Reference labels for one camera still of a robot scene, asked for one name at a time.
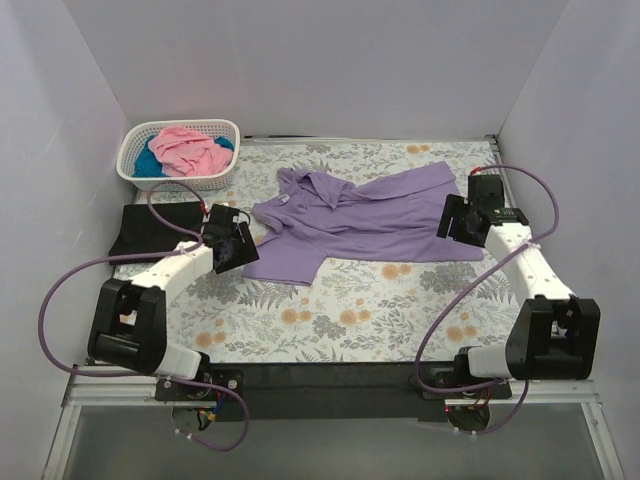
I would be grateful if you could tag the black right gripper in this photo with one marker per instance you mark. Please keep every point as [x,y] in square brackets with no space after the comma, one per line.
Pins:
[452,220]

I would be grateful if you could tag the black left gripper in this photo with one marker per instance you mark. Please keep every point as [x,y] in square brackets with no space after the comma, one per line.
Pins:
[239,248]

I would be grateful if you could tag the purple t-shirt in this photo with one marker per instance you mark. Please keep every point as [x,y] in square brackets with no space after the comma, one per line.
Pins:
[317,216]

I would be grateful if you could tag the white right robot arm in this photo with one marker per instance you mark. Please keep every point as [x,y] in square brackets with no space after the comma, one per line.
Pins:
[555,333]

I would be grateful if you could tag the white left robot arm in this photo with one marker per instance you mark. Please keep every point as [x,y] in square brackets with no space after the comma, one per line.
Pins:
[130,325]

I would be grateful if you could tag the floral patterned tablecloth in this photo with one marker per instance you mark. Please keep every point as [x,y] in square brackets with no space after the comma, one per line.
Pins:
[353,311]

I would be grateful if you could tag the white plastic laundry basket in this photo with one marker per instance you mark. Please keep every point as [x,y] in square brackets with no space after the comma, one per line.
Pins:
[198,153]

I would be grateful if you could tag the folded black t-shirt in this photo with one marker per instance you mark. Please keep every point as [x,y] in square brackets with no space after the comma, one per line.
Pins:
[141,232]

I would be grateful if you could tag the pink t-shirt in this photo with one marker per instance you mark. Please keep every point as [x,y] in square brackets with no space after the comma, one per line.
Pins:
[187,152]

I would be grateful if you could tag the teal t-shirt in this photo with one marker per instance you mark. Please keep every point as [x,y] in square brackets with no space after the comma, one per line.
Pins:
[147,162]

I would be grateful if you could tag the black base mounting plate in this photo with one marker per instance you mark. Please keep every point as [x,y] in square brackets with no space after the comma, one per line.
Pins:
[329,391]

